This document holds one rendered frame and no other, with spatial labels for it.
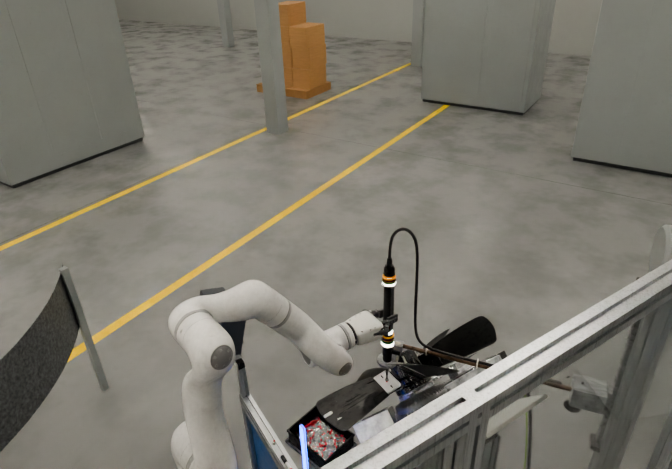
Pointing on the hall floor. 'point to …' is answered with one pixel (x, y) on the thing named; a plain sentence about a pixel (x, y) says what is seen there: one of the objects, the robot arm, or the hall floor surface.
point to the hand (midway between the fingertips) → (388, 315)
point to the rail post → (250, 441)
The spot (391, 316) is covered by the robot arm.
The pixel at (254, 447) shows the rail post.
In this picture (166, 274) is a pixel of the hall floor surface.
